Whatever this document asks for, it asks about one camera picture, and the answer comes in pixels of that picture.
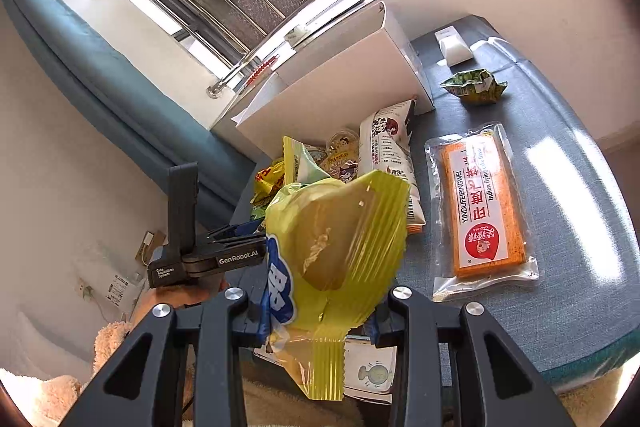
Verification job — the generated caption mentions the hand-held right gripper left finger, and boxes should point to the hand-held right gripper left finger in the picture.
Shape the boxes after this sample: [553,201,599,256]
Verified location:
[60,287,267,427]

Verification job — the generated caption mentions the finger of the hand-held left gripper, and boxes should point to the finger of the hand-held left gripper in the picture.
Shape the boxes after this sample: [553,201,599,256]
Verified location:
[206,221,267,242]

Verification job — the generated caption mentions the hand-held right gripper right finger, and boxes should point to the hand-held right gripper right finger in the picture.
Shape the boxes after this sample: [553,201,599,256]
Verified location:
[371,286,574,427]

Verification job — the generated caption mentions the yellow snack bag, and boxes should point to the yellow snack bag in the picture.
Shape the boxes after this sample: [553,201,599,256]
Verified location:
[264,169,412,402]

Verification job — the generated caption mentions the white cardboard box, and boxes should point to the white cardboard box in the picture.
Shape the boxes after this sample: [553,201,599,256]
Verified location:
[231,2,437,164]

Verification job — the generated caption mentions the person's left forearm fluffy sleeve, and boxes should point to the person's left forearm fluffy sleeve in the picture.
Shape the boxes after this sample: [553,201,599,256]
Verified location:
[0,319,133,427]

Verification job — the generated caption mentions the person's left hand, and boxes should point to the person's left hand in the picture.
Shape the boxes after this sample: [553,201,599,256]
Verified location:
[131,279,228,325]

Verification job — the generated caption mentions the white packet with round picture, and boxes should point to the white packet with round picture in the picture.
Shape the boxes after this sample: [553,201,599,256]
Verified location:
[344,336,397,404]

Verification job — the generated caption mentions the small cardboard piece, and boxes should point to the small cardboard piece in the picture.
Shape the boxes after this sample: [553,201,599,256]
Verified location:
[134,229,169,265]

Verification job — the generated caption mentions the yellow red snack packet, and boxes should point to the yellow red snack packet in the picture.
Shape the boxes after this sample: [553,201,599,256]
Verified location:
[251,158,287,208]

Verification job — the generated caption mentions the pale green yellow-edged packet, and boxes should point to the pale green yellow-edged packet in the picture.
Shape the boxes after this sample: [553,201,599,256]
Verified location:
[282,135,332,186]

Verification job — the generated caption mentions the clear jelly cups pack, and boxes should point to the clear jelly cups pack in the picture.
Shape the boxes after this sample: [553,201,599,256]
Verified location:
[318,129,362,184]

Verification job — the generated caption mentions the orange flatbread clear pack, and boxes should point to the orange flatbread clear pack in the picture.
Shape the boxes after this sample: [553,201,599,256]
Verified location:
[424,122,541,304]

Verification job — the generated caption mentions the blue upholstered bench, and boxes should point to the blue upholstered bench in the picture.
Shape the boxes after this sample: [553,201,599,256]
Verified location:
[2,0,257,210]

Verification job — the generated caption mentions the white cartoon print snack bag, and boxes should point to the white cartoon print snack bag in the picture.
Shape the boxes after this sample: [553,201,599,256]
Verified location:
[358,98,427,235]

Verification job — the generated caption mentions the blue-grey fabric mat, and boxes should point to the blue-grey fabric mat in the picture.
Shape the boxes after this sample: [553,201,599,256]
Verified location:
[227,14,637,389]

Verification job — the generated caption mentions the crumpled green snack packet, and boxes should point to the crumpled green snack packet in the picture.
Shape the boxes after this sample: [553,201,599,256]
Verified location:
[440,69,509,106]

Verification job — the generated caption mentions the small white box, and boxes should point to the small white box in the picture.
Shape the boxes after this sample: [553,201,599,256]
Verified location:
[434,26,474,68]

